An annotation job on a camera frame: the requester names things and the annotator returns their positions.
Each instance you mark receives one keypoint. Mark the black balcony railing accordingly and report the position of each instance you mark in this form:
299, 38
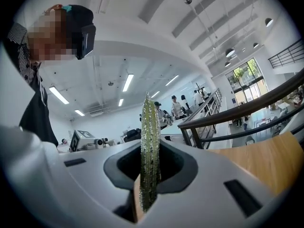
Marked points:
285, 50

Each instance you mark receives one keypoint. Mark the green glittery strip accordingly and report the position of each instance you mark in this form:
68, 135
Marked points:
149, 139

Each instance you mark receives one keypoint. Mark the person's black apron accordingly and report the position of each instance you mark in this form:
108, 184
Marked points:
35, 117

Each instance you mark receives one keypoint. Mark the black office chair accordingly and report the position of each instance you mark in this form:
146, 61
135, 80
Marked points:
131, 135

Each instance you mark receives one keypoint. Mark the white ceiling tube light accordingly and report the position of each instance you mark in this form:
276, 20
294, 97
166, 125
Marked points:
120, 102
172, 80
128, 82
59, 95
155, 94
79, 112

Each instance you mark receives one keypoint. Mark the dark pendant lamp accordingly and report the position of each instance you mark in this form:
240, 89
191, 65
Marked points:
227, 64
268, 22
255, 45
230, 52

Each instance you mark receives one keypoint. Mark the person's striped shirt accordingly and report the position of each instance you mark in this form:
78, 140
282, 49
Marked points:
20, 53

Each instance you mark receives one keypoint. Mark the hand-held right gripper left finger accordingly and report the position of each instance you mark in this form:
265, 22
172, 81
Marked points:
95, 174

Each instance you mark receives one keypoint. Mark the wooden table with white legs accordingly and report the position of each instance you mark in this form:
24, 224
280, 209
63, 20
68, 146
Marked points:
261, 160

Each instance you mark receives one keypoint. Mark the black stair railing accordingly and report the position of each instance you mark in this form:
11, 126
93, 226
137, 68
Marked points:
249, 110

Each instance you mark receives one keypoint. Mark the silver ceiling dome camera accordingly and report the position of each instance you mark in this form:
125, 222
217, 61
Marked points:
187, 0

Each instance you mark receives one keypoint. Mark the black head-mounted camera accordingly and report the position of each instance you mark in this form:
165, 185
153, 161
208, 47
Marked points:
86, 41

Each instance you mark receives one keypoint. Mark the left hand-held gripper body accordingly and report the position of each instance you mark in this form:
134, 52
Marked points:
88, 142

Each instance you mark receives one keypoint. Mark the long white table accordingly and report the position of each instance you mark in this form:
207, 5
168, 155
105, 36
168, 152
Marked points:
173, 129

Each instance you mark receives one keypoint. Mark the orange and teal hair clip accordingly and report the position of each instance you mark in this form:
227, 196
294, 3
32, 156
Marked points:
67, 8

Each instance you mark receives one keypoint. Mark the person's face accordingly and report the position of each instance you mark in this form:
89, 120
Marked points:
52, 37

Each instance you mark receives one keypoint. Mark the large glass window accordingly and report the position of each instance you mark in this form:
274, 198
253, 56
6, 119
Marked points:
240, 75

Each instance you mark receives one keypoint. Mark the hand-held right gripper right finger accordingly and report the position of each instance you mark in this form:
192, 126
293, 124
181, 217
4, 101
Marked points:
202, 174

